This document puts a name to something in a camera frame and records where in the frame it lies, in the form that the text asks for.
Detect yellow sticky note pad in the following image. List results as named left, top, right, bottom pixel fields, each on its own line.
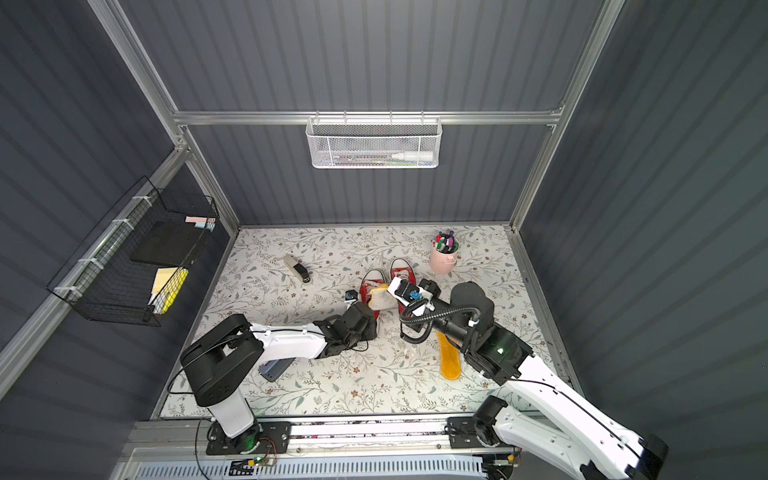
left=148, top=267, right=189, bottom=315

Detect white marker in basket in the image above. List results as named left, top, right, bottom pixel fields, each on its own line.
left=389, top=151, right=434, bottom=165

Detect black notebook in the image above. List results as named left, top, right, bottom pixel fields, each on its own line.
left=129, top=221, right=209, bottom=267

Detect coloured markers in cup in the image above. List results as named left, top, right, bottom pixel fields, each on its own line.
left=432, top=230, right=460, bottom=255

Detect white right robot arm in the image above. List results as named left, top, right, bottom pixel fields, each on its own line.
left=388, top=278, right=669, bottom=479

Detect black corrugated cable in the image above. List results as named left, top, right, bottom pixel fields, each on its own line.
left=398, top=304, right=482, bottom=346

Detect beige and black stapler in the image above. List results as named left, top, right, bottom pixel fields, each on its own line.
left=283, top=254, right=311, bottom=284

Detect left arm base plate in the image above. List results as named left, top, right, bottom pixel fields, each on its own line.
left=205, top=421, right=293, bottom=456

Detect white wire mesh basket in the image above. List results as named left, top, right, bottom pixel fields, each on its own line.
left=305, top=118, right=443, bottom=169

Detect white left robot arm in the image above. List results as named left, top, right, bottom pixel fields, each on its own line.
left=179, top=302, right=378, bottom=439

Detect red sneaker one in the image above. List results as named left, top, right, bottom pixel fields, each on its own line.
left=360, top=269, right=389, bottom=319
left=388, top=258, right=416, bottom=313

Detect pink pen cup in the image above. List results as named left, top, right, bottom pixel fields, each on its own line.
left=429, top=244, right=459, bottom=274

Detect grey blue calculator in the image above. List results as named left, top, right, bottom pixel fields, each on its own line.
left=258, top=358, right=295, bottom=383

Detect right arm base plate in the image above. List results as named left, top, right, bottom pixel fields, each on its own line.
left=444, top=416, right=515, bottom=450

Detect yellow insole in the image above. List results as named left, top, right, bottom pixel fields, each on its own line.
left=366, top=284, right=398, bottom=312
left=437, top=332, right=462, bottom=381

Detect black wire wall basket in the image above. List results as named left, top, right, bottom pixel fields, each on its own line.
left=48, top=182, right=219, bottom=327

